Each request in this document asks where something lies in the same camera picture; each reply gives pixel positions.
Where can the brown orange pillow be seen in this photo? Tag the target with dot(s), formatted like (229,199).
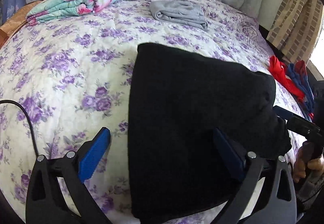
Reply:
(17,21)

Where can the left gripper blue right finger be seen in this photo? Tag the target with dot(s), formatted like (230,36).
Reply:
(276,202)

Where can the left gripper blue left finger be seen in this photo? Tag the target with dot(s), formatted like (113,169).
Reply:
(57,192)

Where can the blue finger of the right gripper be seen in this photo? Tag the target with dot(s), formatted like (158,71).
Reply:
(283,113)

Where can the black pants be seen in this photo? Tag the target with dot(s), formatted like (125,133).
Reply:
(191,119)

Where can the folded turquoise floral quilt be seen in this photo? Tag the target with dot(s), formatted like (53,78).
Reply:
(49,10)

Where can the purple floral bedspread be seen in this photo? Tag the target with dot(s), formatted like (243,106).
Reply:
(72,76)

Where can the right hand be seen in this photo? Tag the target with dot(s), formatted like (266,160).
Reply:
(302,163)

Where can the beige checked curtain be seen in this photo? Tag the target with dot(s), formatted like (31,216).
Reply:
(296,29)

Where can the red and blue clothes pile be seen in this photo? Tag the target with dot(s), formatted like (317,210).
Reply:
(294,78)

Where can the folded grey garment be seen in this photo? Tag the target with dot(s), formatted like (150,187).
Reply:
(180,12)

